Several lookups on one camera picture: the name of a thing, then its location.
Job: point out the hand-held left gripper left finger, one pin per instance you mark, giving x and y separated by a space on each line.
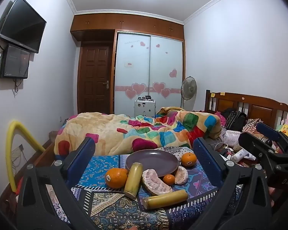
82 155

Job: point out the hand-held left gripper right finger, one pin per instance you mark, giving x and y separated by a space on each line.
207 160

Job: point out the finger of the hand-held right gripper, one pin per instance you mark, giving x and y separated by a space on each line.
271 131
252 141

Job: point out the orange with sticker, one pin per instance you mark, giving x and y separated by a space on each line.
115 177
188 159

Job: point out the small peeled pomelo piece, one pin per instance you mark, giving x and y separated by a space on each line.
181 175

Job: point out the small tangerine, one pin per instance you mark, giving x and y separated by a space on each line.
169 179

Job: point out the purple plate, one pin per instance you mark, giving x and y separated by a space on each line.
151 160

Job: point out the large pomelo piece with rind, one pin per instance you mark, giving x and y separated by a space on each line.
154 182

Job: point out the yellow chick plush toy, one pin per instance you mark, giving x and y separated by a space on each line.
286 129

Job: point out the striped cloth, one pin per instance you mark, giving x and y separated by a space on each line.
252 124

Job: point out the white bottle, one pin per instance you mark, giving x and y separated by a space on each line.
238 155

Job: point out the pink patterned cloth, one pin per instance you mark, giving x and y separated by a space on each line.
232 136

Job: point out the blue patterned cloth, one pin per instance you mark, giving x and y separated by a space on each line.
103 167

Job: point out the black backpack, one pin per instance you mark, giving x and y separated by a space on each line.
235 119

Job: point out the wooden bed headboard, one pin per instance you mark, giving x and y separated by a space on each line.
249 107

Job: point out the white polka dot cloth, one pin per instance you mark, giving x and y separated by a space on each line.
175 149

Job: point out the colourful patchwork quilt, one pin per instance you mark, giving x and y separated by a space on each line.
105 129

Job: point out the yellow foam tube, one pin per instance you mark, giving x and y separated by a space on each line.
12 148

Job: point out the standing electric fan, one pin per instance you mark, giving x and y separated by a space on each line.
189 88

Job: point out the brown wooden door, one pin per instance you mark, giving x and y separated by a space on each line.
93 81

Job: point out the silver suitcase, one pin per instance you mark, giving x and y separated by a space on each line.
145 107

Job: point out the wooden wardrobe with glass doors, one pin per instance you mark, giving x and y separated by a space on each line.
132 76

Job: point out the white wall socket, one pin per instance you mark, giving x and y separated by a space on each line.
16 151

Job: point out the small black wall monitor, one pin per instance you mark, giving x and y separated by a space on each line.
14 61

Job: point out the black wall television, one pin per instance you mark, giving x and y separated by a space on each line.
21 24

